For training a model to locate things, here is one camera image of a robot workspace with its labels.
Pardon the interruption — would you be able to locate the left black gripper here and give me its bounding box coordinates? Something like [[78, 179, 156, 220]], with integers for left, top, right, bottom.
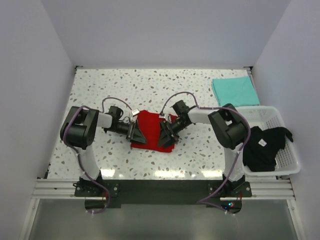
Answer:
[[105, 119, 147, 145]]

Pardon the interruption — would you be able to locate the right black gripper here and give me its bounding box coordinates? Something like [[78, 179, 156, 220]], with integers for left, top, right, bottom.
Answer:
[[158, 118, 190, 149]]

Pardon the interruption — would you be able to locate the red t shirt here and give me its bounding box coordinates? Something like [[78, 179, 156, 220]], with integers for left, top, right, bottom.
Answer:
[[130, 110, 175, 153]]

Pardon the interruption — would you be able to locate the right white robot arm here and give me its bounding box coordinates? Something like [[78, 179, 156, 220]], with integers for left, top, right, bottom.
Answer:
[[157, 100, 251, 197]]

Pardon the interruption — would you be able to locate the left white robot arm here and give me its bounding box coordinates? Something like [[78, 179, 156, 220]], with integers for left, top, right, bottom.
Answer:
[[60, 105, 147, 196]]

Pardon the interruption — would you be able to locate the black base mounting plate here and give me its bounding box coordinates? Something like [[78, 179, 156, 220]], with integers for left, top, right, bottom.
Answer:
[[73, 179, 253, 213]]

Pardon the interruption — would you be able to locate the folded teal t shirt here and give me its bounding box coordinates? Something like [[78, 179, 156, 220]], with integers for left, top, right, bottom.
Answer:
[[212, 76, 260, 107]]

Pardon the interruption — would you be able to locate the black t shirt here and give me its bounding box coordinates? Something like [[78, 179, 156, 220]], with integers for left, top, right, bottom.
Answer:
[[242, 126, 294, 172]]

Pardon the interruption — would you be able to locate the white plastic laundry basket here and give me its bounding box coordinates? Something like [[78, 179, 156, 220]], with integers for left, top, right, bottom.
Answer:
[[237, 106, 301, 177]]

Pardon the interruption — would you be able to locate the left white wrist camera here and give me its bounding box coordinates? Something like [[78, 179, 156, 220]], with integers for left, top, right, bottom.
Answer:
[[130, 108, 140, 117]]

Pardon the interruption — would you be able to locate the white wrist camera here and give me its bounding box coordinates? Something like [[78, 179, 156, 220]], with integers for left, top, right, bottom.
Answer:
[[130, 108, 140, 117], [159, 113, 167, 119]]

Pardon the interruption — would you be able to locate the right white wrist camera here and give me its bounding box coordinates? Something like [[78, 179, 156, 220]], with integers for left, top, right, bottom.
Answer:
[[159, 113, 167, 119]]

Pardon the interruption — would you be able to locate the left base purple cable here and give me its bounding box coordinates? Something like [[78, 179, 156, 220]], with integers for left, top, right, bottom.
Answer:
[[84, 179, 112, 215]]

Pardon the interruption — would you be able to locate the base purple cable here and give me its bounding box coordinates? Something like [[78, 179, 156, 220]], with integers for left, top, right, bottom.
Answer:
[[84, 179, 112, 215], [197, 169, 241, 213]]

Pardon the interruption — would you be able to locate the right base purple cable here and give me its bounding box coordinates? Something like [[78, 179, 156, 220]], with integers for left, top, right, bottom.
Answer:
[[197, 169, 241, 213]]

